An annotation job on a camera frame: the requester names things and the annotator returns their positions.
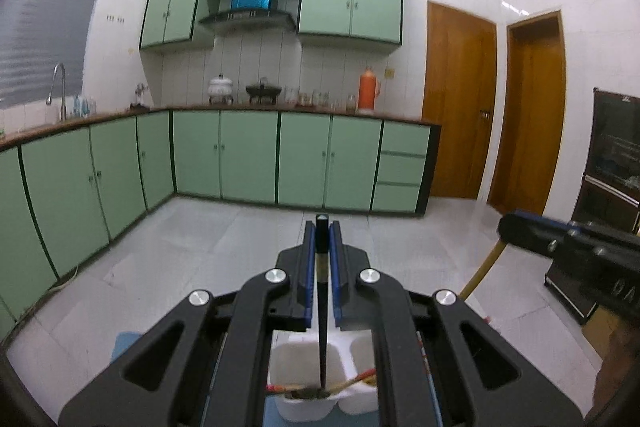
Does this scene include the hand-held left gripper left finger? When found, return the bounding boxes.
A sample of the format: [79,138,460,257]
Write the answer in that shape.
[59,220,317,427]

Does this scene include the metal kitchen faucet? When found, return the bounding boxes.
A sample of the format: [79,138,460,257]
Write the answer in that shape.
[46,62,69,123]

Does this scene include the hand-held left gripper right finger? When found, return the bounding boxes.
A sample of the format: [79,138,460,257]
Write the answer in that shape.
[327,220,585,427]

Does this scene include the wooden chopstick with red end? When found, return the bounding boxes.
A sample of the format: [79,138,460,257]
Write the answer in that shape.
[327,369,377,396]

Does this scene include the green base cabinets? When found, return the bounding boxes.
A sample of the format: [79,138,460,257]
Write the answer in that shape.
[0,106,443,338]

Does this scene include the small cardboard box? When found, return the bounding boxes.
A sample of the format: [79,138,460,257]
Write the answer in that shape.
[582,306,624,356]

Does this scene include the black chopstick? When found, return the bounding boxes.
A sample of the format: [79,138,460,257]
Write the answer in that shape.
[315,213,331,398]

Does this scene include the grey range hood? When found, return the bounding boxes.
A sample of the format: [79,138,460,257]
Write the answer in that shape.
[198,9,296,33]

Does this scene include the small translucent bottles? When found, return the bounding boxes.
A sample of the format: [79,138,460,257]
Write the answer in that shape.
[72,94,99,118]

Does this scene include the grey window blind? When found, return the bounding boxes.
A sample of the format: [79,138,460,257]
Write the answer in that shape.
[0,0,120,108]

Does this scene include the white lidded pot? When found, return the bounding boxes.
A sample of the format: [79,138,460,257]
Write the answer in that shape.
[208,74,234,106]

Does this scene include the orange thermos flask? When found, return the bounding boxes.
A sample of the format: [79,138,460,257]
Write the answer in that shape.
[357,65,381,116]

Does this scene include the plain wooden door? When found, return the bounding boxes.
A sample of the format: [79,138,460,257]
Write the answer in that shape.
[487,10,567,217]

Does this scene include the black cooking pot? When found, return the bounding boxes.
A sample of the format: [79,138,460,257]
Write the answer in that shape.
[244,77,281,106]

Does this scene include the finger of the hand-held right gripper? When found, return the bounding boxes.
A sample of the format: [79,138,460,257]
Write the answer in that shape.
[515,209,592,234]
[497,213,570,259]

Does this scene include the white plastic utensil holder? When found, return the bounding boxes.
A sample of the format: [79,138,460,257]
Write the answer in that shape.
[268,331,379,424]

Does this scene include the wooden door with handle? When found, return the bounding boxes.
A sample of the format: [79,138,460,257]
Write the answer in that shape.
[422,0,499,200]

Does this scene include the white floor cable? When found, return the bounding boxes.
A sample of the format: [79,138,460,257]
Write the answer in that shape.
[49,266,82,294]

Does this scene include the row of glass jars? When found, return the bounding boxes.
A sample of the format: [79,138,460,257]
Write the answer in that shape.
[282,86,359,112]

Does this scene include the black glass cabinet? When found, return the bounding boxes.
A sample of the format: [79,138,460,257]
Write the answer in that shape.
[544,89,640,326]

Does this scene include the plain wooden chopstick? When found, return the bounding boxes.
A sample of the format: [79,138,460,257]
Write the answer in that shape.
[458,240,507,301]

